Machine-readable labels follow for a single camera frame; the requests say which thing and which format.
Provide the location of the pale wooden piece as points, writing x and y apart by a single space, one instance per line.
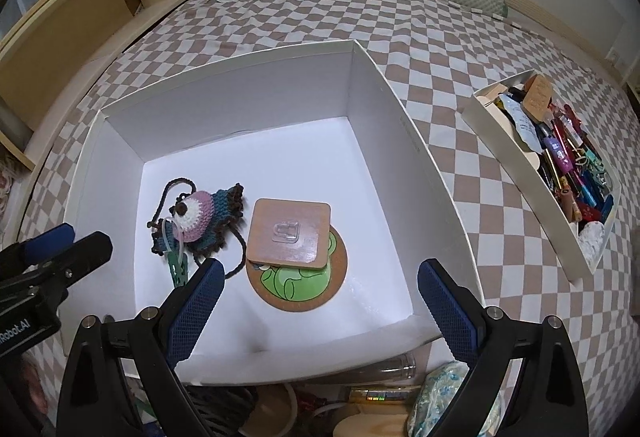
372 422

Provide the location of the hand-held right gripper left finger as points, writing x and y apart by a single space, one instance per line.
197 307

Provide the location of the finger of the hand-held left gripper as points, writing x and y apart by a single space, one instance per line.
47 242
85 254

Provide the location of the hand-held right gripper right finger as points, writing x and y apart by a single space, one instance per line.
450 312

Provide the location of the white cardboard box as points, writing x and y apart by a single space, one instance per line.
300 152

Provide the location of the teal lace packet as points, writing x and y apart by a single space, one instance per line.
440 392

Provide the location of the heap of colourful trinkets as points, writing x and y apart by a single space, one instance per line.
570 162

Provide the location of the tan cardboard tag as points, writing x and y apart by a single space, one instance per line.
537 97

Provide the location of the wooden bedside shelf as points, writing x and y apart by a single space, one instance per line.
75 22

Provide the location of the pile of scattered small goods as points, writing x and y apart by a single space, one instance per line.
310 409

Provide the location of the cork coaster with green bear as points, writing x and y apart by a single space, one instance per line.
300 292

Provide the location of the gold holographic stick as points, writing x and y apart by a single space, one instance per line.
380 394

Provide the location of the checkered blanket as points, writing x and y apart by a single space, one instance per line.
300 17

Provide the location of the tan adhesive wall hook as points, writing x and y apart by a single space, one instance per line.
270 227

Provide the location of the shallow white tray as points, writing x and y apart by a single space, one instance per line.
505 137

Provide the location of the clear plastic tube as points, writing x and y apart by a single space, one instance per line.
385 365

